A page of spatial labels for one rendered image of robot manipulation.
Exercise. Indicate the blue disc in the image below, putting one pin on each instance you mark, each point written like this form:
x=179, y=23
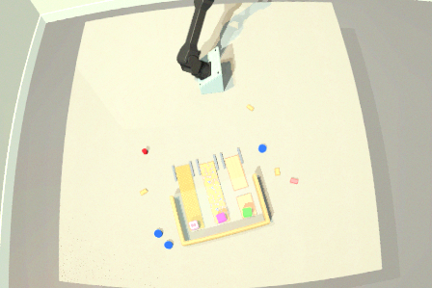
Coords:
x=262, y=148
x=158, y=233
x=168, y=245

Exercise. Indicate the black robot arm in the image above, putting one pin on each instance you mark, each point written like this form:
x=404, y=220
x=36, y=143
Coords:
x=188, y=54

